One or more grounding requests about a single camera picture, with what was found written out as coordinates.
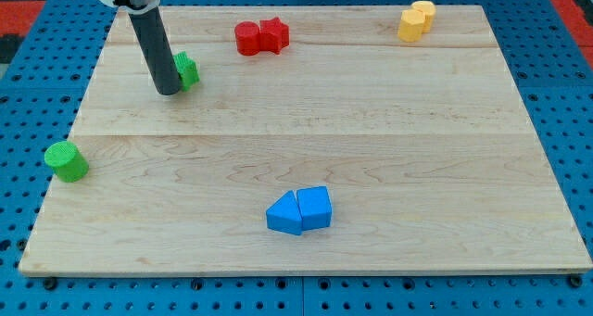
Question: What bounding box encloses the yellow hexagon block rear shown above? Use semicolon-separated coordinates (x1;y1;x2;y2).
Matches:
411;0;436;33

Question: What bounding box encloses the yellow hexagon block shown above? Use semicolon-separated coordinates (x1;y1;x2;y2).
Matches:
411;0;436;33
397;9;425;43

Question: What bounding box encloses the green cylinder block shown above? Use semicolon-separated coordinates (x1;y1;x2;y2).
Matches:
44;141;89;183

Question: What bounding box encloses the yellow hexagon block front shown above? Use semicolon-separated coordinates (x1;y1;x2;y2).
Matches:
397;9;425;43

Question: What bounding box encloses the light wooden board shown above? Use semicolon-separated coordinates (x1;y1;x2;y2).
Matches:
19;6;592;278

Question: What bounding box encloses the red star block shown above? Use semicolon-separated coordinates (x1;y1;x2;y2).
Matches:
259;17;290;55

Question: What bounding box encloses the blue pentagon block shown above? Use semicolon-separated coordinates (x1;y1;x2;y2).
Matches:
296;186;333;231

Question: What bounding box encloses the red cylinder block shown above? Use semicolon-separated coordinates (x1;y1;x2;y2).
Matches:
234;21;260;56

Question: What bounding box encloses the green star block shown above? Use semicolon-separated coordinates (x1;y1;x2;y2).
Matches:
173;52;200;92

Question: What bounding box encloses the blue triangle block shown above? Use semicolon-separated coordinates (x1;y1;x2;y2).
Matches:
265;191;303;235

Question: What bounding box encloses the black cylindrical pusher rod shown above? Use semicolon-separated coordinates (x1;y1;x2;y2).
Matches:
129;7;182;95

